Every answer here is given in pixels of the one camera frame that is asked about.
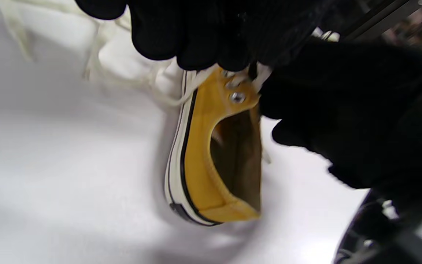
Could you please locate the person's left hand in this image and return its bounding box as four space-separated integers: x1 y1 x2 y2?
75 0 329 72

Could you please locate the dark framed window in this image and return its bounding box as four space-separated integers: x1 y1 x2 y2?
337 0 422 54

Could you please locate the person's right hand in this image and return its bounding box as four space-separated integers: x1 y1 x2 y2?
259 37 422 210

